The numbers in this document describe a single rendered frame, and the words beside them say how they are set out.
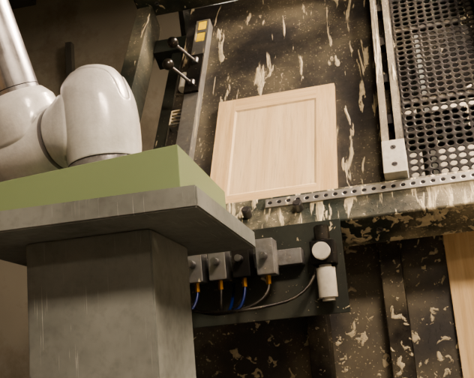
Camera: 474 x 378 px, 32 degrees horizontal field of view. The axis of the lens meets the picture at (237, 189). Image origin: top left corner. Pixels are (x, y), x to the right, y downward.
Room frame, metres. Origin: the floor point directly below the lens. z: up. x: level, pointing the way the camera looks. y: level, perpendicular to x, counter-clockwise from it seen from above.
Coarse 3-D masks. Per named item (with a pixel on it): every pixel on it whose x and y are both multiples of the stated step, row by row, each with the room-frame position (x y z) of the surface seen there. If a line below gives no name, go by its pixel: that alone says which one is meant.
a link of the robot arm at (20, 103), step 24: (0, 0) 1.65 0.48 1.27; (0, 24) 1.65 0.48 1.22; (0, 48) 1.66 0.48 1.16; (24, 48) 1.70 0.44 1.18; (0, 72) 1.67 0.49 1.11; (24, 72) 1.69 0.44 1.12; (0, 96) 1.68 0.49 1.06; (24, 96) 1.67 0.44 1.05; (48, 96) 1.70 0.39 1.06; (0, 120) 1.68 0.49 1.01; (24, 120) 1.66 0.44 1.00; (0, 144) 1.70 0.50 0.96; (24, 144) 1.67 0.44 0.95; (0, 168) 1.73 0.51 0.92; (24, 168) 1.70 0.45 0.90; (48, 168) 1.69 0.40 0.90
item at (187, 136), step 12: (192, 48) 2.68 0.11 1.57; (204, 48) 2.67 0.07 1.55; (204, 60) 2.64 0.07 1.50; (204, 72) 2.63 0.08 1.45; (204, 84) 2.62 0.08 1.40; (192, 96) 2.54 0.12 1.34; (192, 108) 2.50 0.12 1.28; (180, 120) 2.49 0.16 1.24; (192, 120) 2.47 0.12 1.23; (180, 132) 2.45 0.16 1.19; (192, 132) 2.44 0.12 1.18; (180, 144) 2.42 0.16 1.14; (192, 144) 2.43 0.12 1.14; (192, 156) 2.42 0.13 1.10
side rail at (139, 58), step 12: (144, 12) 2.87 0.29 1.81; (144, 24) 2.82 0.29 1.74; (156, 24) 2.92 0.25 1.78; (132, 36) 2.80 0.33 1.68; (144, 36) 2.78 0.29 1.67; (156, 36) 2.91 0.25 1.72; (132, 48) 2.76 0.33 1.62; (144, 48) 2.77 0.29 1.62; (132, 60) 2.72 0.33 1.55; (144, 60) 2.76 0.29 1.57; (132, 72) 2.68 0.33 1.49; (144, 72) 2.75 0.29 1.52; (132, 84) 2.64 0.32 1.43; (144, 84) 2.75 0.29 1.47; (144, 96) 2.74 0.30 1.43
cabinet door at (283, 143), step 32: (256, 96) 2.49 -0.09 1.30; (288, 96) 2.45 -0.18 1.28; (320, 96) 2.41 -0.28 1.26; (224, 128) 2.44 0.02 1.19; (256, 128) 2.41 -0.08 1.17; (288, 128) 2.38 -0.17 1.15; (320, 128) 2.34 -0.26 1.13; (224, 160) 2.37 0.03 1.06; (256, 160) 2.34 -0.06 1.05; (288, 160) 2.30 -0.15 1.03; (320, 160) 2.27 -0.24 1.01; (256, 192) 2.26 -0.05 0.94; (288, 192) 2.23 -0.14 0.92
